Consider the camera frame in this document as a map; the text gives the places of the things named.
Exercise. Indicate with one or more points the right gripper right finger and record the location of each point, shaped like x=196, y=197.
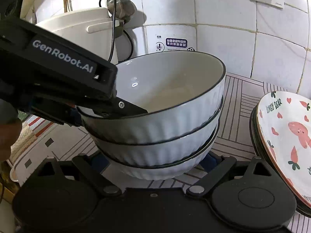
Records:
x=217, y=168

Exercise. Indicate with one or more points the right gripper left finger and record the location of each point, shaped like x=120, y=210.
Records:
x=91, y=167

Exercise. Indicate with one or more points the white ribbed bowl bottom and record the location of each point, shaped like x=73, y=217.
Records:
x=170, y=170

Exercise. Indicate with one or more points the white ribbed bowl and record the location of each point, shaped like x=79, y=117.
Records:
x=170, y=170
x=180, y=90
x=156, y=154

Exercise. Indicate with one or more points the white pink carrot plate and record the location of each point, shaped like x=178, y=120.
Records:
x=283, y=122

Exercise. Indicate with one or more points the white ribbed bowl top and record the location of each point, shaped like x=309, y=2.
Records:
x=180, y=90

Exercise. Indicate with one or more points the blue fried egg plate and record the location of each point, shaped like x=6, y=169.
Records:
x=261, y=152

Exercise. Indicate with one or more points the person left hand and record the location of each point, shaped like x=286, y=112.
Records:
x=11, y=127

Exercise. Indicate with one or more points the striped white table mat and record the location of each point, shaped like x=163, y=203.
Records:
x=251, y=198

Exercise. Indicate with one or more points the white rice cooker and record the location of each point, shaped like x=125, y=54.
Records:
x=92, y=30

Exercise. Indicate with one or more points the metal ladle hanging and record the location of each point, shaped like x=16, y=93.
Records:
x=125, y=9

